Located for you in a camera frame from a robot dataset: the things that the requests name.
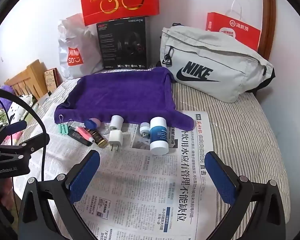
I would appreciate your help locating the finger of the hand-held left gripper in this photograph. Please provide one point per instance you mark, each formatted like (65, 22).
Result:
(27, 147)
(10, 128)

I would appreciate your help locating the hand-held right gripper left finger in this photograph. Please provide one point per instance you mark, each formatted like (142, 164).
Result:
(86, 172)

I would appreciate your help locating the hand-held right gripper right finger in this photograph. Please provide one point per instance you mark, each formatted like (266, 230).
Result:
(220, 177)

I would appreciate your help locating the black gold tube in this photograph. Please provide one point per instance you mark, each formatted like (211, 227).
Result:
(98, 138)

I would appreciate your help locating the black marker pen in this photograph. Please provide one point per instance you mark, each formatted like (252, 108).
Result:
(77, 136)

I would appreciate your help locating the green binder clip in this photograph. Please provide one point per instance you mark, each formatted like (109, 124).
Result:
(63, 129)

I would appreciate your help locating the pink highlighter pen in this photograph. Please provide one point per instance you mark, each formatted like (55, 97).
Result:
(85, 132)

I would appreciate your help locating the white charger plug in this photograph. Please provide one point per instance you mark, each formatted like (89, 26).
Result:
(115, 137)

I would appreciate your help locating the clear plastic cap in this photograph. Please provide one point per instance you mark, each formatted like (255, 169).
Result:
(105, 130)

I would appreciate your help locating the pink blue eraser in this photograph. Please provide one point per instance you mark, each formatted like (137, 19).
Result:
(92, 123)

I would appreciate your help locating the white tape roll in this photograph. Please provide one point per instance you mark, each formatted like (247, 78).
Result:
(116, 121)

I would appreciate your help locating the small white usb device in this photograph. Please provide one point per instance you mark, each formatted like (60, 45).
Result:
(144, 127)

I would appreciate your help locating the white blue bottle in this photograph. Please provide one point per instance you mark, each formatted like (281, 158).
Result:
(158, 135)

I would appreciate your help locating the person's left hand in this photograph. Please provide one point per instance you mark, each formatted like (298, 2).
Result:
(5, 195)

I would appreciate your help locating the white spotted pillow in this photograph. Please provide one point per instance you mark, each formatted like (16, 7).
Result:
(17, 107)

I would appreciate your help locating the purple plush toy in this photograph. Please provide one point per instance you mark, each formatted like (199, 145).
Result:
(5, 88)

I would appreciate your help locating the wooden headboard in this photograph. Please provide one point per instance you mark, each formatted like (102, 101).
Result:
(30, 77)

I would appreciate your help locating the newspaper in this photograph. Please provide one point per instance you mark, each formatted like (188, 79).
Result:
(145, 180)

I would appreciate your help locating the brown patterned box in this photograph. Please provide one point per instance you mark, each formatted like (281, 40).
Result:
(50, 80)

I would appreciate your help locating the purple towel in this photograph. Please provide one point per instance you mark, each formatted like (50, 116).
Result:
(120, 92)

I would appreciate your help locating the white plastic shopping bag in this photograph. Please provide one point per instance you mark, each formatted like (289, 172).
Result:
(75, 35)

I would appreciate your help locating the grey waist bag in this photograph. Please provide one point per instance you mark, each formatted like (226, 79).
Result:
(215, 55)

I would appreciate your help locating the black headset box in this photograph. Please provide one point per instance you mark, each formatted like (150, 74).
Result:
(110, 42)

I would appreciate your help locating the red white paper bag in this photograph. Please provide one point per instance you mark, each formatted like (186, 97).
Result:
(240, 28)

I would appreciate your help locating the brown wooden door frame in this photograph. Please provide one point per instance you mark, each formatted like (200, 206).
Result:
(268, 17)

